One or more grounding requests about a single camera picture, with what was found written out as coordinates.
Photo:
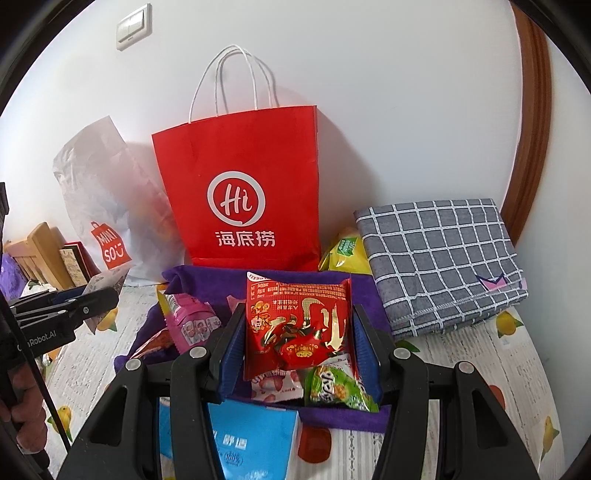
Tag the red and white small packet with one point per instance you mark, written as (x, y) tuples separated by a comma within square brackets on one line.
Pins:
[(154, 345)]

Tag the grey checked folded cloth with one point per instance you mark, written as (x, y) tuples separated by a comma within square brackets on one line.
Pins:
[(438, 263)]

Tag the white snack packet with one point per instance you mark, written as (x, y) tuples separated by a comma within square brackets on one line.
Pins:
[(106, 281)]

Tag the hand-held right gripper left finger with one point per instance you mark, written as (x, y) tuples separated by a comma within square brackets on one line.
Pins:
[(232, 350)]

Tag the light pink snack packet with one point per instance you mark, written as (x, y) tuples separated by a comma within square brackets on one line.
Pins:
[(236, 304)]

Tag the purple towel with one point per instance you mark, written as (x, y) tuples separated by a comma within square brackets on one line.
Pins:
[(207, 281)]

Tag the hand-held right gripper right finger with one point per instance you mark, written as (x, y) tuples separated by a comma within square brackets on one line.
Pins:
[(364, 355)]

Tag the fruit print bed sheet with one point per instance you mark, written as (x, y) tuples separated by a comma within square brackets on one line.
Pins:
[(508, 369)]

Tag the patterned hardcover book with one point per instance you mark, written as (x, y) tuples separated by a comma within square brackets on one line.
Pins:
[(76, 265)]

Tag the person's left hand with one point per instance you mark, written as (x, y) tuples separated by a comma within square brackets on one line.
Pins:
[(30, 401)]

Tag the yellow green snack bag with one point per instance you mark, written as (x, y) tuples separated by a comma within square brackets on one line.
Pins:
[(344, 251)]

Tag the pink strawberry snack packet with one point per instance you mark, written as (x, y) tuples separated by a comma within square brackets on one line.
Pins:
[(277, 385)]

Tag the pink and yellow snack packet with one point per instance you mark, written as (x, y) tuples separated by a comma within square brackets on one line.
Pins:
[(189, 323)]

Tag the green snack packet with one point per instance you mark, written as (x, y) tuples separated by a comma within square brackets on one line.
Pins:
[(339, 387)]

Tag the purple fabric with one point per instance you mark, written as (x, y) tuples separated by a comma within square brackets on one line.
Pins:
[(8, 274)]

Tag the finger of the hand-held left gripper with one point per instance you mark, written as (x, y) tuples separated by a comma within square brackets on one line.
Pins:
[(55, 297), (92, 308)]

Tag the blue tissue box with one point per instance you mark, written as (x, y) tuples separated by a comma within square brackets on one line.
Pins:
[(258, 443)]

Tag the white plastic shopping bag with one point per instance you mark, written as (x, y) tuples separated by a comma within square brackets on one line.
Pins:
[(106, 203)]

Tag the white light switch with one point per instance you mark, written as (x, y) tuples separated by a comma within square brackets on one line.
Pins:
[(134, 26)]

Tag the red snack packet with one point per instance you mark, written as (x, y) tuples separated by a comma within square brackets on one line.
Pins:
[(300, 323)]

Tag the red paper bag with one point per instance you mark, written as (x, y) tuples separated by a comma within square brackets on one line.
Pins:
[(240, 175)]

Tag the brown wooden door frame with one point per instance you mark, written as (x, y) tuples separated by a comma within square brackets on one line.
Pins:
[(531, 115)]

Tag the wooden headboard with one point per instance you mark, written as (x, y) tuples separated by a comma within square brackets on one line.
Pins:
[(32, 249)]

